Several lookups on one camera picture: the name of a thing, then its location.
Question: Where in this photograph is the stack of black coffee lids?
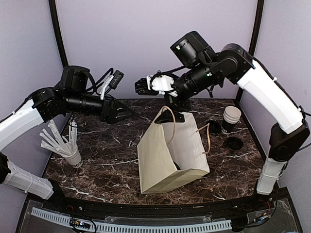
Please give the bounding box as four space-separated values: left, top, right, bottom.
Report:
227 136 243 150

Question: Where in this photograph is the grey slotted cable duct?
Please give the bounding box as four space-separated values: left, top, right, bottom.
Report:
31 207 232 233

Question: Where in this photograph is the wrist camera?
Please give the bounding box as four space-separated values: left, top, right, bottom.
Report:
135 75 177 97
96 70 124 100

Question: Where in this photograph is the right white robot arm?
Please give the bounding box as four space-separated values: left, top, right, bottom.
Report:
147 31 310 211

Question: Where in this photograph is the black corner post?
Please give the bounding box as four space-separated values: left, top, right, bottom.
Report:
48 0 69 67
235 0 264 106

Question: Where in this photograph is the left black corner post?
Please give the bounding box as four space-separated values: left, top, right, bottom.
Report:
48 0 69 67

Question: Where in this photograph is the cream paper bag with handles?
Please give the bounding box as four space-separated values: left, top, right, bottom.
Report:
137 112 210 194

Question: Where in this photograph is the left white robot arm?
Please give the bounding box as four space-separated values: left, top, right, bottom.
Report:
0 66 135 212

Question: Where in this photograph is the black front frame rail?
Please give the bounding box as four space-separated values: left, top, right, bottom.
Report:
24 186 287 219

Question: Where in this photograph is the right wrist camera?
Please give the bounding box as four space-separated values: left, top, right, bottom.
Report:
135 75 177 97

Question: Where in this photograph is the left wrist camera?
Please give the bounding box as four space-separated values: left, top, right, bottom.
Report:
96 70 124 100

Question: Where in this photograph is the stack of white paper cups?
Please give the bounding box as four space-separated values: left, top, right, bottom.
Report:
222 106 242 134

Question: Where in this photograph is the right black corner post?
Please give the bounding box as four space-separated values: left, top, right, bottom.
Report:
235 0 264 106

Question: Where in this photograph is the single black paper coffee cup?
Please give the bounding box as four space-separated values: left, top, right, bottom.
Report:
174 162 181 170

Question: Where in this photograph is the loose black coffee lid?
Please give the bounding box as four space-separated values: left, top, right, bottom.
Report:
206 120 222 133

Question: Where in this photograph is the white cup holding straws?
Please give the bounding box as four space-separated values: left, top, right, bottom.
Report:
65 149 83 168

